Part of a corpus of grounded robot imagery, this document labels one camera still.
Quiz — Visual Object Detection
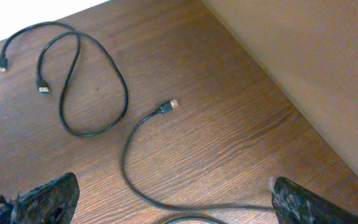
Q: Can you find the black USB cable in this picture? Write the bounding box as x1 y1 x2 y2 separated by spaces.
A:
120 98 275 224
0 21 129 138

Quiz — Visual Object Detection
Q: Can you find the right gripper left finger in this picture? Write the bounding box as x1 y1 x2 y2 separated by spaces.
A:
0 172 80 224

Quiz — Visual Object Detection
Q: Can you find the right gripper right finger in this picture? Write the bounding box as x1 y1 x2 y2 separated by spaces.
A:
270 177 358 224

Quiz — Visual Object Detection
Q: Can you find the right brown side panel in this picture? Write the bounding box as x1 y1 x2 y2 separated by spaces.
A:
206 0 358 176

